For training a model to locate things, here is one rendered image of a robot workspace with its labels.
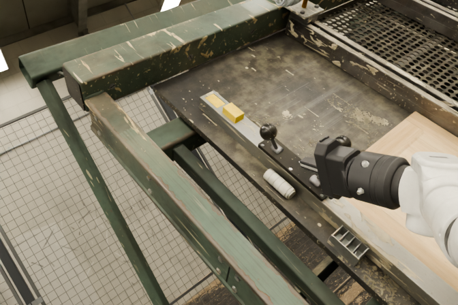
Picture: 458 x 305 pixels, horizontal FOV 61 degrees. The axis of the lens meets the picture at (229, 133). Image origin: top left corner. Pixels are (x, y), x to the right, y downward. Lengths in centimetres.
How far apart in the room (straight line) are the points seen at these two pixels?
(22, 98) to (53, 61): 426
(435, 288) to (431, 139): 45
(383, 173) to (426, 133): 53
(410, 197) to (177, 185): 45
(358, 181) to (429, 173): 14
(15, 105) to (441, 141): 525
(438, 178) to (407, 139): 56
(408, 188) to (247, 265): 31
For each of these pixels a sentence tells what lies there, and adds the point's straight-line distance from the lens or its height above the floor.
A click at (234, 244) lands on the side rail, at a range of 77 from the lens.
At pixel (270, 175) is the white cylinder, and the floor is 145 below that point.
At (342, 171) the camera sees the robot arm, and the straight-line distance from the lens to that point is 72.
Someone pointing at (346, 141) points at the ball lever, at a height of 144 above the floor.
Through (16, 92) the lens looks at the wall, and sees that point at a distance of 584.
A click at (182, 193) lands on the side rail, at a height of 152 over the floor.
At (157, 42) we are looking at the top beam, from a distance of 113.
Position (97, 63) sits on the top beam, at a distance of 107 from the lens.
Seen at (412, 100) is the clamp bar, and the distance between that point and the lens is 124.
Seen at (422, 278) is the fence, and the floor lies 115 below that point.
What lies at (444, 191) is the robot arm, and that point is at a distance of 56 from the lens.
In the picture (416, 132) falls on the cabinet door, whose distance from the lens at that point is 117.
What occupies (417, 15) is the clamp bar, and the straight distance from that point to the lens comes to 175.
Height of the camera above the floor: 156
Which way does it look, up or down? 1 degrees up
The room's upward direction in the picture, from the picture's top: 30 degrees counter-clockwise
